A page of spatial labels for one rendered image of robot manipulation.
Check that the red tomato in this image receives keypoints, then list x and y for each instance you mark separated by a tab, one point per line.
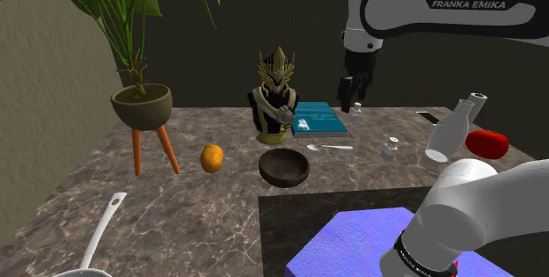
487	144

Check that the white vase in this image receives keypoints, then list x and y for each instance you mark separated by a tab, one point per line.
448	134

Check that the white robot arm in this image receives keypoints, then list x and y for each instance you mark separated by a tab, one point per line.
472	212

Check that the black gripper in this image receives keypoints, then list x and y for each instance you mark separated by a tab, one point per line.
361	62

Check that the gold and black figure bust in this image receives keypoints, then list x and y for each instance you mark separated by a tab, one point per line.
273	109

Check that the potted plant on orange legs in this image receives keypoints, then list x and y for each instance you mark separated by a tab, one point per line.
141	107

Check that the grey bottle with dark opening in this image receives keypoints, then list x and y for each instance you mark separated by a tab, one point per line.
477	104

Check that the teal book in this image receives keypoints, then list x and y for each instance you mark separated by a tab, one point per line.
319	118

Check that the dark brown bowl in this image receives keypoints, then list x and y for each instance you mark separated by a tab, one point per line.
284	168

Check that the orange fruit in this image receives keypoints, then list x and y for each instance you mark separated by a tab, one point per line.
212	158

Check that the black phone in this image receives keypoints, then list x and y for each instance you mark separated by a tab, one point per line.
428	117

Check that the silver spoon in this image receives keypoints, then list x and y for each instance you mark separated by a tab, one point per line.
330	147

